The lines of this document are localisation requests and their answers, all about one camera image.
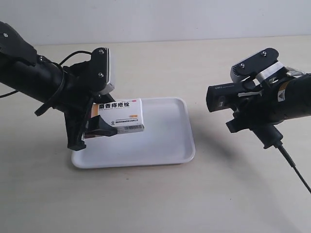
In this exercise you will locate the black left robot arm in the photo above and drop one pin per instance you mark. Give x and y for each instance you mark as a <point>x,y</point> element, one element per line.
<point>24,70</point>

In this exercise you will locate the white red medicine box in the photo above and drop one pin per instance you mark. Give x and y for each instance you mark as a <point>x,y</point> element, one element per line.
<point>124,115</point>

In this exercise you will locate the white plastic tray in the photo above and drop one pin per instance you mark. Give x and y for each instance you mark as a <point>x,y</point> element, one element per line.
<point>167,139</point>

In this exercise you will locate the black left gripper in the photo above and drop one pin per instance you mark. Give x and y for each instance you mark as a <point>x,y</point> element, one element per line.
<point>80,86</point>

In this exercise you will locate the black handheld barcode scanner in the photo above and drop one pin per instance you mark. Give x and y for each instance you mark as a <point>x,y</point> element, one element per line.
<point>217,99</point>

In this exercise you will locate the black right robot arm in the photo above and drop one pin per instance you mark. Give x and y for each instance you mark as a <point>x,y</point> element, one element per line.
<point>287,99</point>

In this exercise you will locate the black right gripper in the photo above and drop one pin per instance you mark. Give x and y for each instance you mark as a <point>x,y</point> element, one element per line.
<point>258,110</point>

